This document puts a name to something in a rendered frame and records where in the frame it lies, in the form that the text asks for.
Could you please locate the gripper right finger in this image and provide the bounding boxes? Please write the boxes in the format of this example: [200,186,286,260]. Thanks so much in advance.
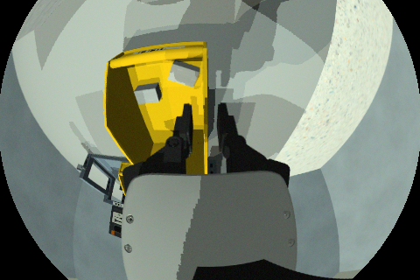
[217,103,291,187]

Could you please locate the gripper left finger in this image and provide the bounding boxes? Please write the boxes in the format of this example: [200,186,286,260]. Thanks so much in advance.
[122,103,193,192]

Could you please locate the black case with handle cutout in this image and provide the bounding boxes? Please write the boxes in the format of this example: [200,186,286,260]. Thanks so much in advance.
[108,205,123,238]

